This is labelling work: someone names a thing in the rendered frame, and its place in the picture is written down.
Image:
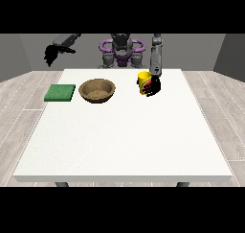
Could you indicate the grey robot trunk purple rings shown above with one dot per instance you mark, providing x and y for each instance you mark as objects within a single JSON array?
[{"x": 120, "y": 53}]

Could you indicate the green square pad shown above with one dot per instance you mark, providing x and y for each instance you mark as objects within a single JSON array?
[{"x": 59, "y": 92}]

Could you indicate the brown wooden bowl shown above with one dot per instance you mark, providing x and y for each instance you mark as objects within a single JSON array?
[{"x": 97, "y": 90}]

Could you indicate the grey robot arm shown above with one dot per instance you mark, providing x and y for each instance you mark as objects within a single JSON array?
[
  {"x": 156, "y": 56},
  {"x": 65, "y": 39}
]

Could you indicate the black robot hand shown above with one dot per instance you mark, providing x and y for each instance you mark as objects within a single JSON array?
[
  {"x": 153, "y": 86},
  {"x": 51, "y": 54}
]

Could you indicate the dark table leg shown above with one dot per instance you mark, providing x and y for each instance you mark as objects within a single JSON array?
[
  {"x": 62, "y": 184},
  {"x": 183, "y": 184}
]

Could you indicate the yellow cup with melon print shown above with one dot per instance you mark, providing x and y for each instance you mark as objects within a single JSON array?
[{"x": 143, "y": 81}]

